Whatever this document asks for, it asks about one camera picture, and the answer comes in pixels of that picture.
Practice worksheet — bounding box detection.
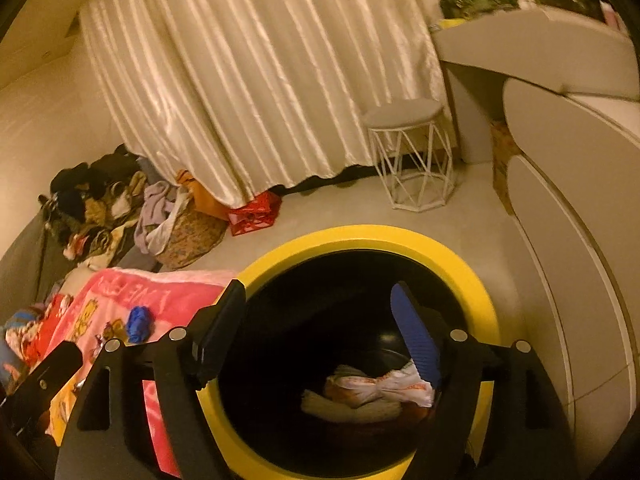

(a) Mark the cream satin curtain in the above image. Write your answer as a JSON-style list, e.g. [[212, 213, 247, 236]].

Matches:
[[79, 0, 446, 208]]

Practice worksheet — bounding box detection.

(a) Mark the white vanity dresser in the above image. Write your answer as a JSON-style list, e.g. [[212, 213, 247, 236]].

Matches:
[[433, 6, 639, 471]]

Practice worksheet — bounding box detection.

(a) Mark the orange cloth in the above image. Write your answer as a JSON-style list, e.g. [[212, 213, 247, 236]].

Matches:
[[176, 169, 229, 221]]

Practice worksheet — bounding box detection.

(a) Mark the blue wrapper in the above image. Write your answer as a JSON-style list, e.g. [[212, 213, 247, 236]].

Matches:
[[126, 306, 153, 344]]

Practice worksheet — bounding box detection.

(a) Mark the lilac garment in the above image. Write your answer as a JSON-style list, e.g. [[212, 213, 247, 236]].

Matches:
[[134, 181, 190, 256]]

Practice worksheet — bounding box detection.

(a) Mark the yellow rimmed trash bin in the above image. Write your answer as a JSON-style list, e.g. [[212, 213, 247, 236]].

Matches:
[[201, 226, 500, 479]]

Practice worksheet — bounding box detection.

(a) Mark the pink football bear blanket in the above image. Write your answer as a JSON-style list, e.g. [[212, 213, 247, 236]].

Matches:
[[47, 269, 232, 479]]

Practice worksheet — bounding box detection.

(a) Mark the patterned laundry basket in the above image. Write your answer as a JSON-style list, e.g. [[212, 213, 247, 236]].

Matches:
[[155, 204, 228, 270]]

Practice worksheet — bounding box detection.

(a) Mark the white wire frame stool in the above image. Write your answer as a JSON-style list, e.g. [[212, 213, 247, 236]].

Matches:
[[362, 98, 454, 212]]

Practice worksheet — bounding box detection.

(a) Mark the white plastic trash bag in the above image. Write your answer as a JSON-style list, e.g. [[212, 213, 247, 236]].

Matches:
[[324, 360, 435, 408]]

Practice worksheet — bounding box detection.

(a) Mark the red patterned cloth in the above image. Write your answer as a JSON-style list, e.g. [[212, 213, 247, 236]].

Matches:
[[1, 294, 73, 368]]

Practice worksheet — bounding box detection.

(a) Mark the dark cosmetic bag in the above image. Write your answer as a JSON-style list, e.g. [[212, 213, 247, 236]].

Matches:
[[439, 0, 518, 20]]

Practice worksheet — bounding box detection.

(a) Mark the red plastic bag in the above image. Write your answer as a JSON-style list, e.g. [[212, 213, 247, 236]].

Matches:
[[228, 191, 282, 236]]

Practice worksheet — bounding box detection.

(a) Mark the pile of dark clothes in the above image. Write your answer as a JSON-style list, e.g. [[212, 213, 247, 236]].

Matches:
[[38, 145, 158, 271]]

